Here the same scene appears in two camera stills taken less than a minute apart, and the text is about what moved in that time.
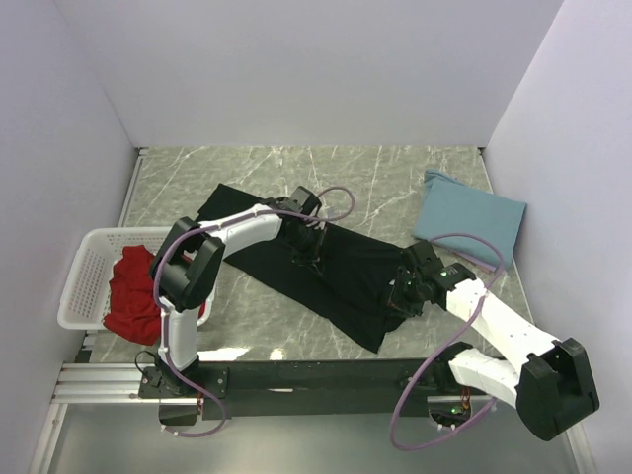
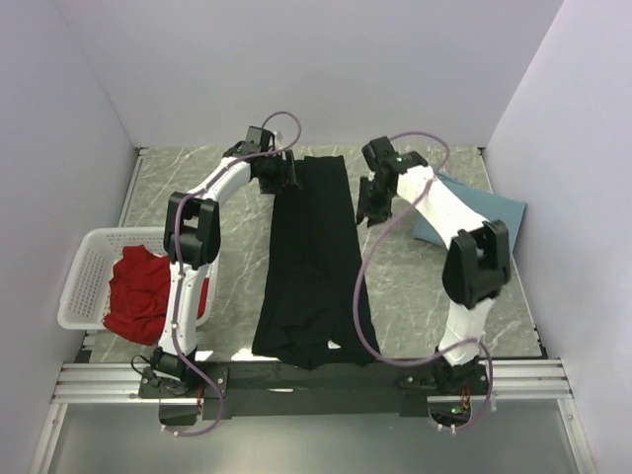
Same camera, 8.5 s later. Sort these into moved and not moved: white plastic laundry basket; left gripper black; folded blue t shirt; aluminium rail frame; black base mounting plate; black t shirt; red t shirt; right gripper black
Moved: black t shirt; left gripper black; right gripper black
Not moved: red t shirt; aluminium rail frame; folded blue t shirt; white plastic laundry basket; black base mounting plate
